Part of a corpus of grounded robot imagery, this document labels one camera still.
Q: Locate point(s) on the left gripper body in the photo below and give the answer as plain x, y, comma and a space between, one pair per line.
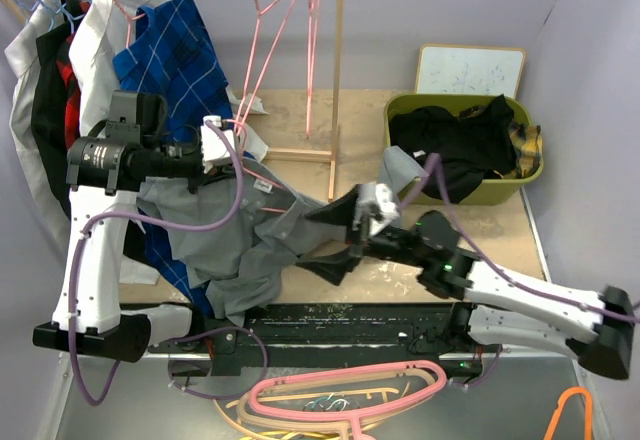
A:
194, 182

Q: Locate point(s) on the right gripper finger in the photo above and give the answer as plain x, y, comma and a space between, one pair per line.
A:
342, 212
334, 267

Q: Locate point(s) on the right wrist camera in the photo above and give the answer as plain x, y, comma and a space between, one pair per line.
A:
375, 207

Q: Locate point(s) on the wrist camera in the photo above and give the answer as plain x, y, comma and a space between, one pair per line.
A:
215, 153
375, 207

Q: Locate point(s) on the beige plastic hanger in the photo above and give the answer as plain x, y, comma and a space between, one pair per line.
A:
315, 400

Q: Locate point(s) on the small whiteboard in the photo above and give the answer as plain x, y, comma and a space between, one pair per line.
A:
470, 70

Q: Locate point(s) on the pink hanger holding blue shirt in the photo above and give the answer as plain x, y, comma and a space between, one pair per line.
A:
131, 20

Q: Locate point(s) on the white shirt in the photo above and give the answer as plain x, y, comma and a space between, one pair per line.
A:
99, 38

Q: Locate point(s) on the yellow plaid shirt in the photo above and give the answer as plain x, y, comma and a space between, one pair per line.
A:
506, 148

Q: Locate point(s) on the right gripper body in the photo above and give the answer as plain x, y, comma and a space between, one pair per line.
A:
386, 243

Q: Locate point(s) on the black shirt in bin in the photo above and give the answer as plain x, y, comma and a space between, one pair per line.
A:
434, 129

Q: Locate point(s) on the light grey hanging shirt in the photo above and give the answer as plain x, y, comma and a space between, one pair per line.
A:
22, 58

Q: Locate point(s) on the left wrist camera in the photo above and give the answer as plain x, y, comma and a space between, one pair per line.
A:
215, 153

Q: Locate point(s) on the red plaid shirt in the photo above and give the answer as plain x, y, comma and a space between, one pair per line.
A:
77, 8

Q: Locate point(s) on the black hanging shirt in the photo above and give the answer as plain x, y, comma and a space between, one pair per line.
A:
47, 120

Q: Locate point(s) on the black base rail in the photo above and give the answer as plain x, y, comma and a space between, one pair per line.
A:
335, 335

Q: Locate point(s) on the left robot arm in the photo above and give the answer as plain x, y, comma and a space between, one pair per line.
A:
105, 171

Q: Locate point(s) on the thick pink plastic hanger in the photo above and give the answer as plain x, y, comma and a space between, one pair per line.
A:
348, 423

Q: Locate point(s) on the grey button shirt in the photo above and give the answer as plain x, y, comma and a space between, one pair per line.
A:
238, 266

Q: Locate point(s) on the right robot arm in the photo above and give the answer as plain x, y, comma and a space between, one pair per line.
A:
493, 305

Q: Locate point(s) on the blue plaid shirt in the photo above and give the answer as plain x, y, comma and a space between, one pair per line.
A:
173, 56

